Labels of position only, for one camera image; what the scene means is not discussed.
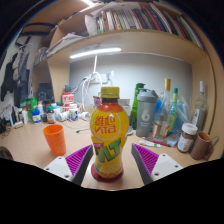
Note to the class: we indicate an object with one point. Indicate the clear bottle with green cap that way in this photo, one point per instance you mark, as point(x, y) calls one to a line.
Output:
point(172, 113)

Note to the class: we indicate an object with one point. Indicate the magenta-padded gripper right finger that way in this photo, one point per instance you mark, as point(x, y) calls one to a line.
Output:
point(165, 165)

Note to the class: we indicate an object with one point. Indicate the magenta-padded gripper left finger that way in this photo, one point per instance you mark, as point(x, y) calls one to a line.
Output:
point(59, 166)

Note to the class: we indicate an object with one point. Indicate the green glass bottle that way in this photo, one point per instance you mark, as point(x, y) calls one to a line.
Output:
point(134, 106)

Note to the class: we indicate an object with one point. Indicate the grey shaker bottle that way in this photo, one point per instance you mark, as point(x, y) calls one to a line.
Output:
point(146, 113)

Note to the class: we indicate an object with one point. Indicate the magenta snack packet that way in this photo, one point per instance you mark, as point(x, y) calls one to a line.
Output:
point(97, 101)

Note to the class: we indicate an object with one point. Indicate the brown bottle with green cap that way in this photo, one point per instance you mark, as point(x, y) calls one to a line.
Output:
point(50, 116)

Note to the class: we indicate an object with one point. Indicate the yellow drink bottle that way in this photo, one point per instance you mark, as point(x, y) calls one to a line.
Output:
point(109, 133)

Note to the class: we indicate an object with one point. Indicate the hanging dark clothes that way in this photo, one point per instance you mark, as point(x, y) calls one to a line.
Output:
point(16, 76)

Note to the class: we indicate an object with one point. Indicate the white and blue carton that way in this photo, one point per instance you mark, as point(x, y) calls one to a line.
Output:
point(125, 106)

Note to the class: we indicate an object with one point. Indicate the red and white canister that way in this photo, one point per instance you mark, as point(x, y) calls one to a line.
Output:
point(68, 99)

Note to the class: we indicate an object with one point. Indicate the white bottle with blue label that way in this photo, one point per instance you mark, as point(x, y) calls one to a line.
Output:
point(36, 117)

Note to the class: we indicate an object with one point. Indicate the white tube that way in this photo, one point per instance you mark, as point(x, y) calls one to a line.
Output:
point(149, 143)

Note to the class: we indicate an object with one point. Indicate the green plastic container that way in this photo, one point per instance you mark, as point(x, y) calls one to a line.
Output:
point(31, 106)

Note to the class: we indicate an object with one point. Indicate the clear bottle with white cap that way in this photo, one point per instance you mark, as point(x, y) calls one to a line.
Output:
point(199, 111)

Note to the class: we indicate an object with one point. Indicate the orange plastic cup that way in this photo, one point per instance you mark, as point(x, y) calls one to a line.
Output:
point(55, 140)

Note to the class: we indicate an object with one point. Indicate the brown jar with white lid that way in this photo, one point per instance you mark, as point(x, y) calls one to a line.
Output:
point(186, 138)

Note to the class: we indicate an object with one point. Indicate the white power strip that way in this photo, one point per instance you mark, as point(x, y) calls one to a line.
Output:
point(100, 78)

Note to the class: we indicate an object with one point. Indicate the clear bottle with yellow cap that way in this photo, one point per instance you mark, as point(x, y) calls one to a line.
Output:
point(161, 116)

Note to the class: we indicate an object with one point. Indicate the brown mug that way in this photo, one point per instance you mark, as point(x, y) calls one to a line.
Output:
point(200, 146)

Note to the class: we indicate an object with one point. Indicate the white LED light bar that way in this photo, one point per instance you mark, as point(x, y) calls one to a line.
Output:
point(95, 53)

